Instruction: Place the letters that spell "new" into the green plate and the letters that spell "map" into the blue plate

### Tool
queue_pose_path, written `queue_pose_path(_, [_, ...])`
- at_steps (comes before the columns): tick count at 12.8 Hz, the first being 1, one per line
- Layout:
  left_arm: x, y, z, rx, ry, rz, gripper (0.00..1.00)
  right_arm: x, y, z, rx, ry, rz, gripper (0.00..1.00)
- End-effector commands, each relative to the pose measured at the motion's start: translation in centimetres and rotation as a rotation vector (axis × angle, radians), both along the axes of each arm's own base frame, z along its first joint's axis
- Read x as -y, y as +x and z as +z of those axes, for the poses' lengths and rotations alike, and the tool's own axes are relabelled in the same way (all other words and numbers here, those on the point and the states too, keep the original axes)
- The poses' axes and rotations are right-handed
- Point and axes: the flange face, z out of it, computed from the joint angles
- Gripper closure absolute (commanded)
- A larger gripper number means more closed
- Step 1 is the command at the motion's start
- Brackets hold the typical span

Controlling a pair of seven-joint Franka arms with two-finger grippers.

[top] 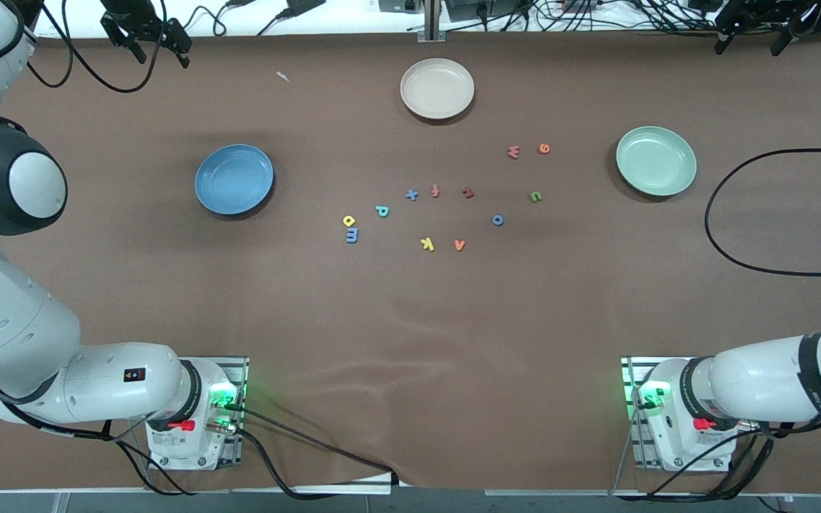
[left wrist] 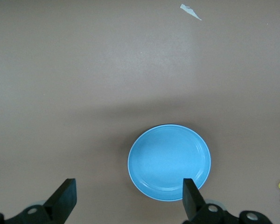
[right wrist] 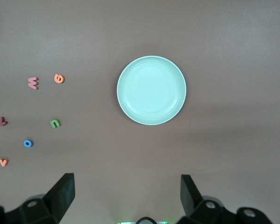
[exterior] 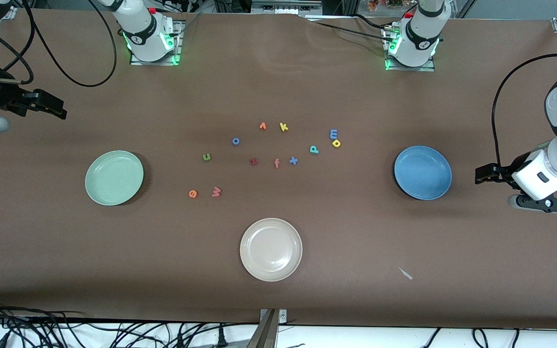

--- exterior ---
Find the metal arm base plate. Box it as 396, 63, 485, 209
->
130, 19, 183, 66
384, 24, 436, 72

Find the brown table cover sheet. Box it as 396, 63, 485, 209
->
0, 9, 557, 330

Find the beige plate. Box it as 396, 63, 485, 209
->
239, 217, 303, 282

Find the aluminium profile post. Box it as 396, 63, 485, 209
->
258, 308, 288, 348

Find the tangle of black cables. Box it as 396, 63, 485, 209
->
0, 297, 260, 348

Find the green plate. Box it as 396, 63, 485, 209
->
85, 150, 145, 206

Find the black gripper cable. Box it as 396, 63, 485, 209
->
492, 53, 557, 171
0, 0, 118, 88

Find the aluminium frame rail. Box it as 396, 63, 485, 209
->
251, 0, 323, 16

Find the blue plate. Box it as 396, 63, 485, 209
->
394, 145, 453, 201

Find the black cable on table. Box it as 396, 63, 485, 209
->
313, 21, 390, 40
351, 14, 393, 30

